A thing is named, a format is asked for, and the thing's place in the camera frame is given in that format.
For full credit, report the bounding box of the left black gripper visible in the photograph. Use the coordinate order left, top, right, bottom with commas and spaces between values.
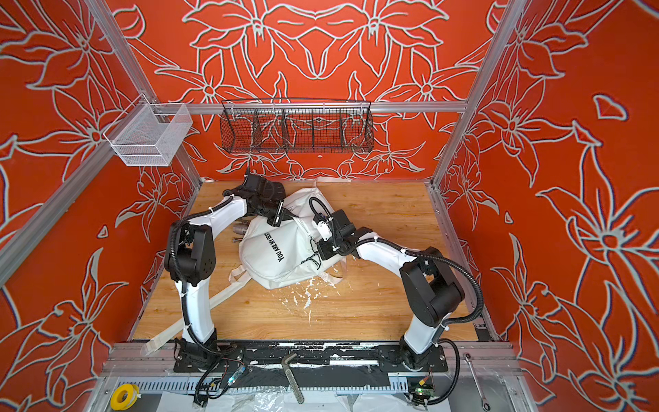
251, 195, 296, 227

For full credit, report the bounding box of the white backpack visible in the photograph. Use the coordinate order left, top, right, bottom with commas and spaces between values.
141, 187, 340, 355

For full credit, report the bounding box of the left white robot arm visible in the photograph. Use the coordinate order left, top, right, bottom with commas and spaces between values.
164, 173, 293, 369

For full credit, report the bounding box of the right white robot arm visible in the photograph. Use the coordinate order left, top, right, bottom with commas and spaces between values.
308, 197, 485, 371

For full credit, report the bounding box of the silver wrench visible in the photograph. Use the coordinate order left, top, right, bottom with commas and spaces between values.
463, 353, 492, 412

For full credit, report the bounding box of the yellow tape roll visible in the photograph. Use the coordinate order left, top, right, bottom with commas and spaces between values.
110, 384, 141, 411

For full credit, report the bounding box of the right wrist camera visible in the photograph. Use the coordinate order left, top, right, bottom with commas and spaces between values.
314, 219, 333, 241

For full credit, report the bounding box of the black wire wall basket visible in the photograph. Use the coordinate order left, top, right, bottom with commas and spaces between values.
220, 99, 375, 155

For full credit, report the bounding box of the white wire wall basket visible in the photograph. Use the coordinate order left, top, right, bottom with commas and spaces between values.
102, 94, 193, 167

